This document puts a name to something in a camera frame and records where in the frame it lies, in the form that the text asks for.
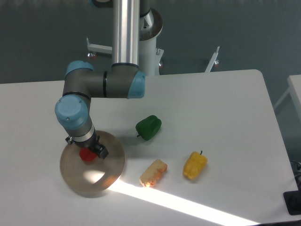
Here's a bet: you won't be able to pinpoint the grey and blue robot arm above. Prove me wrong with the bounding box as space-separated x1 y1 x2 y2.
55 0 164 159

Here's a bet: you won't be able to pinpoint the green bell pepper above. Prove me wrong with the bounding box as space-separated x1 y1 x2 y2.
135 115 162 141

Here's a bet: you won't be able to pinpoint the yellow bell pepper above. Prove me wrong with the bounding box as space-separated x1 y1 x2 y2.
182 150 208 180

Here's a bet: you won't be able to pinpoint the black device at edge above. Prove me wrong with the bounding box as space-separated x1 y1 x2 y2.
283 191 301 216

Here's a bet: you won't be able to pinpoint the orange yellow food block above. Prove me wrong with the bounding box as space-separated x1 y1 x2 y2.
140 159 167 187

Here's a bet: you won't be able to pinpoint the black cables at right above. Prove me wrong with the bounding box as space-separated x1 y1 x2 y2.
290 160 301 186

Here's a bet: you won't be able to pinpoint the red bell pepper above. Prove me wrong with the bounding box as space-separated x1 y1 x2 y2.
79 147 97 162

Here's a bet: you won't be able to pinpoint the translucent brown round plate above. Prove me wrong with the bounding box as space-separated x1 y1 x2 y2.
60 130 126 198

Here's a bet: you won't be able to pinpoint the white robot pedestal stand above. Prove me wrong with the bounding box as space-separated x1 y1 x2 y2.
85 35 221 76

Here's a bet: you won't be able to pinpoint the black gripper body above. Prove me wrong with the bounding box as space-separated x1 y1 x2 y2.
73 134 98 148

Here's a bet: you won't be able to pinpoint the white side table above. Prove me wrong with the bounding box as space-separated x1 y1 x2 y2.
273 74 301 118

